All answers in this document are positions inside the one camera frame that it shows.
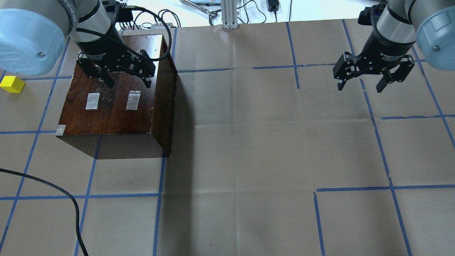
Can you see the yellow block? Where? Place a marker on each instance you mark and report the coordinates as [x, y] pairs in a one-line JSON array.
[[12, 84]]

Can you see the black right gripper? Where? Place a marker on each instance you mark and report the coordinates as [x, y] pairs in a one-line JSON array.
[[382, 46]]

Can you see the dark wooden drawer cabinet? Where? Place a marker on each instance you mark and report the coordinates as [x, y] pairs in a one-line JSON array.
[[125, 121]]

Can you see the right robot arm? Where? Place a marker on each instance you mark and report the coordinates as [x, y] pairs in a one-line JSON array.
[[396, 26]]

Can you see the black power adapter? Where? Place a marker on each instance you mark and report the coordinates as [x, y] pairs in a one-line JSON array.
[[273, 5]]

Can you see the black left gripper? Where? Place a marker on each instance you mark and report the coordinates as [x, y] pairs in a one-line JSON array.
[[100, 45]]

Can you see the aluminium frame post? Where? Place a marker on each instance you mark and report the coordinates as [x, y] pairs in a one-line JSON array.
[[229, 14]]

